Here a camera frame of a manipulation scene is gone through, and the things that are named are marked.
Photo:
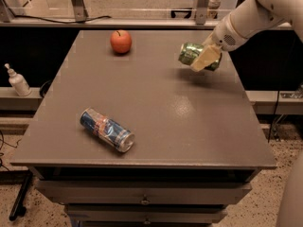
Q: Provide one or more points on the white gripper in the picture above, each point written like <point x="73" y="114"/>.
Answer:
<point x="224" y="35"/>

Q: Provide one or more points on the grey drawer cabinet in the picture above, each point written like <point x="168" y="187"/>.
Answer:
<point x="189" y="127"/>

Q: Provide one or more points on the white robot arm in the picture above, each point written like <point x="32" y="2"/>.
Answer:
<point x="250" y="18"/>

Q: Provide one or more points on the green soda can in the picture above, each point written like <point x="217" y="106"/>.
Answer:
<point x="186" y="57"/>

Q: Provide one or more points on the right metal frame post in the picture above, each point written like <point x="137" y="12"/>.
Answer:
<point x="201" y="11"/>

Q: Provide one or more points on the black floor stand leg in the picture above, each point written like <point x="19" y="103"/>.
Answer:
<point x="18" y="209"/>

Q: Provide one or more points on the left metal frame post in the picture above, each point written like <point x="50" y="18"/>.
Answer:
<point x="80" y="12"/>

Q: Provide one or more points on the blue redbull can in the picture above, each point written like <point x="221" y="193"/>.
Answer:
<point x="107" y="130"/>

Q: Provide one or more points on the red apple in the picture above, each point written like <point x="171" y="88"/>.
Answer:
<point x="121" y="41"/>

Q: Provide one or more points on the white pump bottle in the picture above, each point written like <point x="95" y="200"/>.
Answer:
<point x="18" y="82"/>

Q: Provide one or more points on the drawer with knob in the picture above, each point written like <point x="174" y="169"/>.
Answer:
<point x="144" y="214"/>
<point x="143" y="193"/>

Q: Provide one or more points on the lower drawer with knob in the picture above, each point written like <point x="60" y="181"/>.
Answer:
<point x="144" y="214"/>

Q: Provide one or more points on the upper drawer with knob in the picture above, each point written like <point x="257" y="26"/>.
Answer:
<point x="143" y="193"/>

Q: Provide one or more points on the metal frame post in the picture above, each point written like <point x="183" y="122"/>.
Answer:
<point x="201" y="11"/>
<point x="80" y="12"/>

